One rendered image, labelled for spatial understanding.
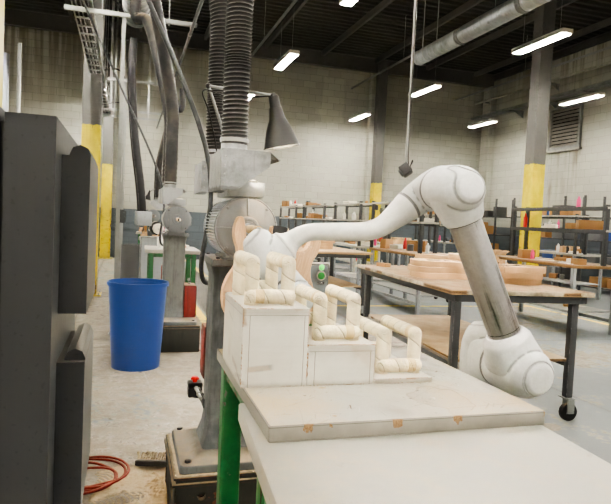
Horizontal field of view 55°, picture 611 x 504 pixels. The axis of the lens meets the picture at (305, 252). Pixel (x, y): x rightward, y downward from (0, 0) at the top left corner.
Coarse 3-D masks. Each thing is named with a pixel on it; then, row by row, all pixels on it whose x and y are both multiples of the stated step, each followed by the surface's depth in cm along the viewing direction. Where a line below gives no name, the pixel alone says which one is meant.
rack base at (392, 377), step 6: (390, 372) 140; (396, 372) 140; (402, 372) 140; (420, 372) 141; (378, 378) 134; (384, 378) 134; (390, 378) 135; (396, 378) 135; (402, 378) 135; (408, 378) 136; (414, 378) 136; (420, 378) 137; (426, 378) 137
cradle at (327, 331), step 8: (320, 328) 132; (328, 328) 133; (336, 328) 133; (344, 328) 134; (352, 328) 134; (320, 336) 132; (328, 336) 133; (336, 336) 133; (344, 336) 134; (352, 336) 134
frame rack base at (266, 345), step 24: (240, 312) 127; (264, 312) 126; (288, 312) 127; (240, 336) 126; (264, 336) 126; (288, 336) 127; (240, 360) 126; (264, 360) 126; (288, 360) 128; (240, 384) 125; (264, 384) 127; (288, 384) 128
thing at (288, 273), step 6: (282, 264) 131; (288, 264) 130; (294, 264) 131; (282, 270) 131; (288, 270) 130; (294, 270) 131; (282, 276) 131; (288, 276) 130; (294, 276) 131; (282, 282) 131; (288, 282) 130; (294, 282) 131; (282, 288) 131; (288, 288) 130; (294, 288) 131
